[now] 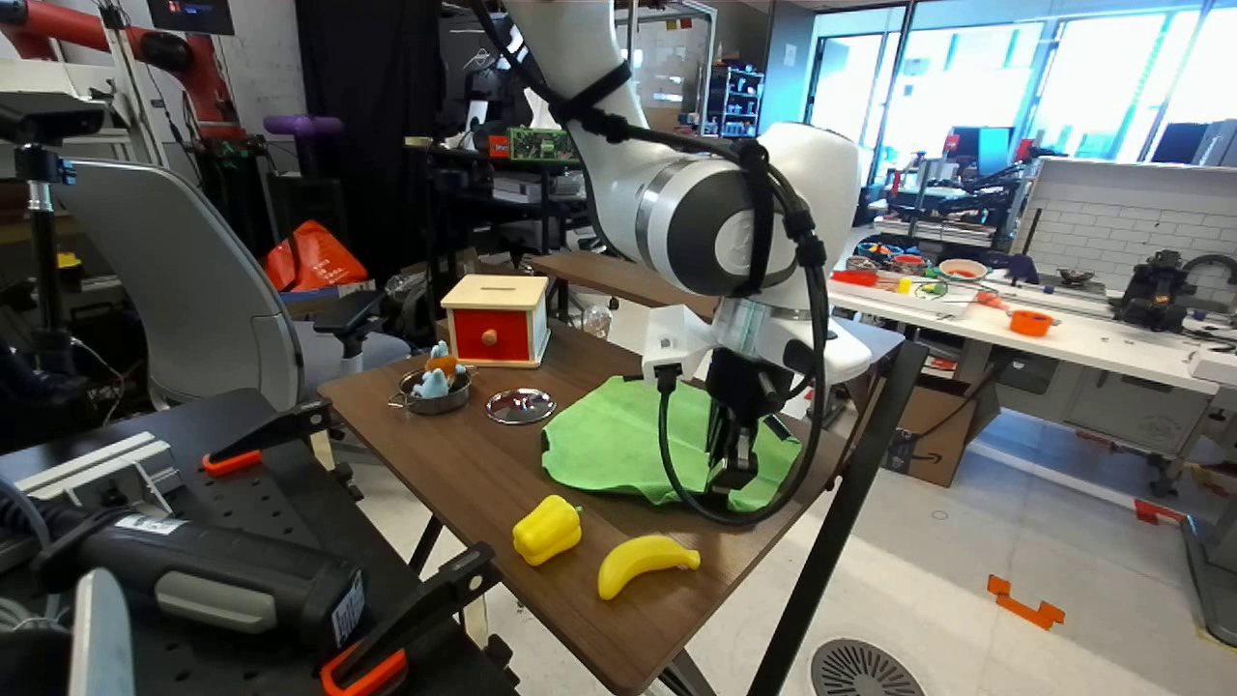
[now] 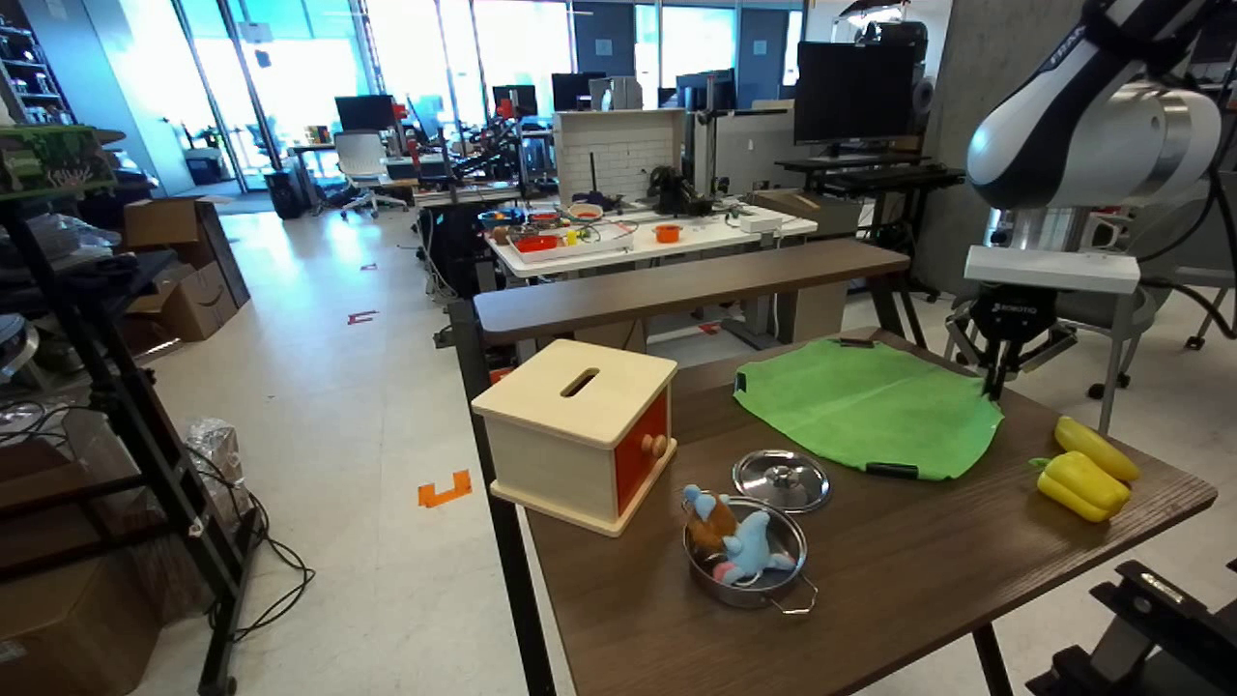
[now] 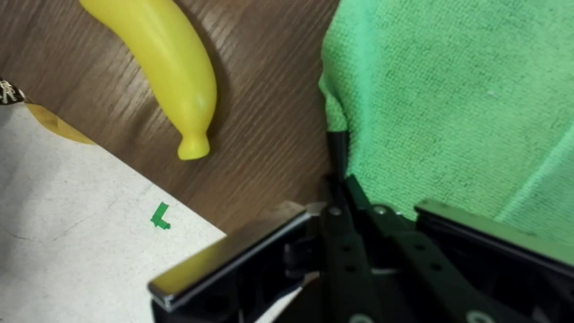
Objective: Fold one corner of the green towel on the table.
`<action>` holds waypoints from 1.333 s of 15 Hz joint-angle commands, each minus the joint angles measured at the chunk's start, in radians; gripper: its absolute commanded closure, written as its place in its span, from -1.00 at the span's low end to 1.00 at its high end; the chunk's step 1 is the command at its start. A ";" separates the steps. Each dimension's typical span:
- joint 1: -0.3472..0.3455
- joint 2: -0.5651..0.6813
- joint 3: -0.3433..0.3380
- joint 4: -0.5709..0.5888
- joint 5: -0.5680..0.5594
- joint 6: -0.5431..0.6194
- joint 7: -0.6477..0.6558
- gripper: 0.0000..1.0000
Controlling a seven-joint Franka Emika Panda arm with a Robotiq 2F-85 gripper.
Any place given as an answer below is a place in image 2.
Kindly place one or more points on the white stand platform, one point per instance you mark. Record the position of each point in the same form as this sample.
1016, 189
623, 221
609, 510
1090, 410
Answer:
1047, 268

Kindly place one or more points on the yellow toy bell pepper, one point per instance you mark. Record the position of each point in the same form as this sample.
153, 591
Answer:
1085, 483

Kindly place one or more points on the green towel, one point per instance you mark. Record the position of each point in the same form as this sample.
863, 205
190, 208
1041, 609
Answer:
863, 408

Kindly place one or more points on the black metal shelf rack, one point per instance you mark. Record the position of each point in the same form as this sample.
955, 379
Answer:
129, 410

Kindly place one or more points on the white cluttered work table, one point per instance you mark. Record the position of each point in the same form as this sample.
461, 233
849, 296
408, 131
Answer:
721, 233

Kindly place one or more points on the black metal frame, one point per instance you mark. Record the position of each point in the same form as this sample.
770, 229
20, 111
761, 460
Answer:
1147, 631

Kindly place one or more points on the red tray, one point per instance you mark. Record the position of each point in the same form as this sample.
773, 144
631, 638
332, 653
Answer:
540, 242

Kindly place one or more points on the large black monitor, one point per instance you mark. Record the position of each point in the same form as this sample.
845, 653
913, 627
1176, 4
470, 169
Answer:
850, 91

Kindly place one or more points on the white partition panel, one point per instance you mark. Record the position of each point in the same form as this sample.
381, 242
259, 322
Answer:
618, 153

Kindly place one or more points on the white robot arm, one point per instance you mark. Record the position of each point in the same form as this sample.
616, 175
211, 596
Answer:
1094, 129

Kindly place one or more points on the silver metal cup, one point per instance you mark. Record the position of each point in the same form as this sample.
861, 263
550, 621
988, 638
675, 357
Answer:
779, 479

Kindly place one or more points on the silver metal pot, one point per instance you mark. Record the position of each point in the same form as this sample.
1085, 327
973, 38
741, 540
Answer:
724, 589

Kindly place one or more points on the white office chair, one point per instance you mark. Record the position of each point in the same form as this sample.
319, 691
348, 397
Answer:
367, 169

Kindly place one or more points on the brown cardboard box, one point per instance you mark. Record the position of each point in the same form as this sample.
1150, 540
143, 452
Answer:
196, 274

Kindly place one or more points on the brown bench table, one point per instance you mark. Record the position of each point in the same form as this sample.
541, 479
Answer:
671, 286

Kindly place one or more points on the wooden box with red side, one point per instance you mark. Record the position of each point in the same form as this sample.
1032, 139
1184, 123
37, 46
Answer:
567, 425

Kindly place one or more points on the black camera tripod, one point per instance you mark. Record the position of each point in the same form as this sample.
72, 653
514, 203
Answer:
1010, 331

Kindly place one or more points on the orange cup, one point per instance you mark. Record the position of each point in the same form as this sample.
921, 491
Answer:
665, 233

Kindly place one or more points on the yellow toy banana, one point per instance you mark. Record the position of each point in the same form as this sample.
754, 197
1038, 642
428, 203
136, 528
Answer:
1094, 444

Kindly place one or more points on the blue plush toy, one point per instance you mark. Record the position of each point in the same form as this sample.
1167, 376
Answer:
754, 545

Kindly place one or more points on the small black monitor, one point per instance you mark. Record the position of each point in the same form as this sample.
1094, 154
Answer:
366, 112

